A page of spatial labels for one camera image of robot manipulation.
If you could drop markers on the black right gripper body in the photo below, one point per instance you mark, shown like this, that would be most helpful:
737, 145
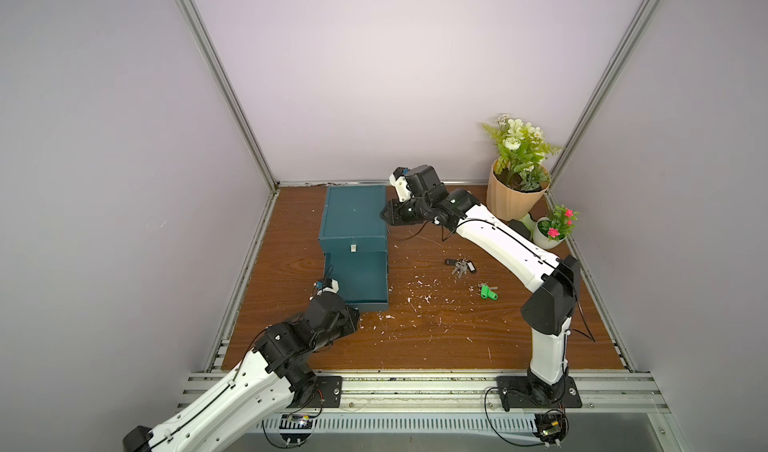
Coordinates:
392, 212

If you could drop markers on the teal drawer cabinet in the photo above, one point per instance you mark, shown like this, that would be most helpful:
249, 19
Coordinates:
351, 221

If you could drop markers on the bunch of keys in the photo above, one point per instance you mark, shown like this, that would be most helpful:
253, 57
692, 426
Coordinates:
460, 267

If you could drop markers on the green tagged key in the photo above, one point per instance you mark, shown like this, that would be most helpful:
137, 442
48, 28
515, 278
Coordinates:
488, 292

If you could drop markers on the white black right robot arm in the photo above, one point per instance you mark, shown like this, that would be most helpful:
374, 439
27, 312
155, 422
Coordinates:
553, 282

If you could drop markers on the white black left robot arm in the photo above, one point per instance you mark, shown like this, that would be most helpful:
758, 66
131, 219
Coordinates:
273, 375

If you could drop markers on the black gardening glove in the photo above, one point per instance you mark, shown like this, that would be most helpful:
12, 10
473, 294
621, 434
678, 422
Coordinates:
520, 228

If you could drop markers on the large peach pot plant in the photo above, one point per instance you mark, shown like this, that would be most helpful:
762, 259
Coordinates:
518, 177

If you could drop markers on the small white pot pink flowers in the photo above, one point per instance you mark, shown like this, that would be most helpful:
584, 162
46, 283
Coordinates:
552, 229

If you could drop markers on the left small circuit board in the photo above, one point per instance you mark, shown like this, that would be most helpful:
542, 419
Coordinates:
294, 430

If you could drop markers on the small circuit board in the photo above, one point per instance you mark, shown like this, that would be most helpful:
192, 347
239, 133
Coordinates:
294, 430
551, 427

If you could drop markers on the right small circuit board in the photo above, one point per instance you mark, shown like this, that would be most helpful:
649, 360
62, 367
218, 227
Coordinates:
551, 427

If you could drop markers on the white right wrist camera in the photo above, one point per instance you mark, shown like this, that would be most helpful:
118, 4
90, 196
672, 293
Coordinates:
399, 182

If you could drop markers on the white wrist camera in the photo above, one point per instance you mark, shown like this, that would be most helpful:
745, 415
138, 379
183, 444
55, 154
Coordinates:
329, 285
399, 182

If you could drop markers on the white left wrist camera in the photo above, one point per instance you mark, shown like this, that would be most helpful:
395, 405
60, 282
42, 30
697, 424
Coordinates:
329, 285

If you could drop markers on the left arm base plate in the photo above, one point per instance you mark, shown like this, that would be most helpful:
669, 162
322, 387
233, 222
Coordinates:
323, 391

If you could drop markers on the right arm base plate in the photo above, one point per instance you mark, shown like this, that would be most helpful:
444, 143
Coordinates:
518, 392

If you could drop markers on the aluminium front rail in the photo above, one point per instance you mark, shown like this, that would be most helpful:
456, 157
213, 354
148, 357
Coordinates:
432, 391

